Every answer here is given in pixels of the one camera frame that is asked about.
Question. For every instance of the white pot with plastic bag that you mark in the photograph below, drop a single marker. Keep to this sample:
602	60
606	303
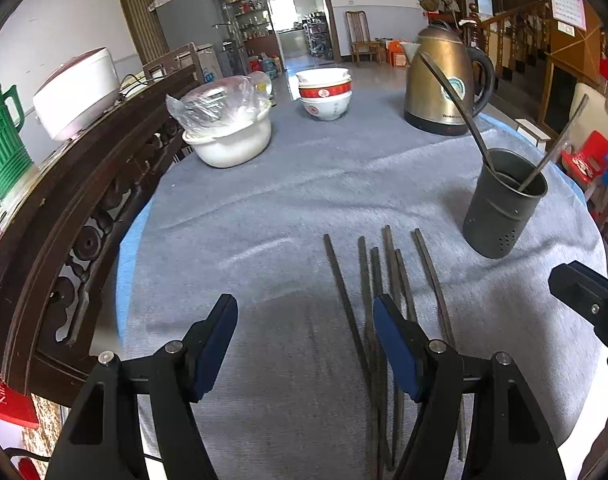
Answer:
227	121

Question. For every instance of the green thermos jug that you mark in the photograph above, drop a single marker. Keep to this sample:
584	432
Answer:
14	157

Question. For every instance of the dark carved wooden sideboard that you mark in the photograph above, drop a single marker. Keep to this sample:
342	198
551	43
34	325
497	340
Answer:
57	249

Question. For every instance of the small white stool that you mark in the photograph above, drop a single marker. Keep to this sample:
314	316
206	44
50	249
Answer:
532	133

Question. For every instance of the red plastic child chair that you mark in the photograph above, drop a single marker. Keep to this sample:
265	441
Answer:
588	162

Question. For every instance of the dark grey utensil holder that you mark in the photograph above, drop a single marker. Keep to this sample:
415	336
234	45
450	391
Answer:
499	209

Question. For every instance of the white pink rice cooker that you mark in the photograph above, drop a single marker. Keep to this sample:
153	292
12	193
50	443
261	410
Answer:
77	93

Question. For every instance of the grey refrigerator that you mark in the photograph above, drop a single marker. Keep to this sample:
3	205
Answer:
203	22

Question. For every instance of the red book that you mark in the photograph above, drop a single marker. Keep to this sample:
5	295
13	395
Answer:
17	408

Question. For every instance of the grey table cloth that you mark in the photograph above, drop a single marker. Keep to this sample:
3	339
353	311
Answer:
289	401

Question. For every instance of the wooden chair by wall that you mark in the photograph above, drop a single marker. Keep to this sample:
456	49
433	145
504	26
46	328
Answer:
359	38

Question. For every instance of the red white bowl stack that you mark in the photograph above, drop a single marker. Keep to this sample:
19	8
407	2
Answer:
325	92

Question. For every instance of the wall calendar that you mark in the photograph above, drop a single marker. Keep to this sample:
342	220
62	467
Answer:
570	12

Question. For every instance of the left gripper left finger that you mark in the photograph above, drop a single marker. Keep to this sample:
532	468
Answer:
101	437

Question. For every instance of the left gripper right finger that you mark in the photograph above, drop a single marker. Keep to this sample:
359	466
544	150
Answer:
509	436

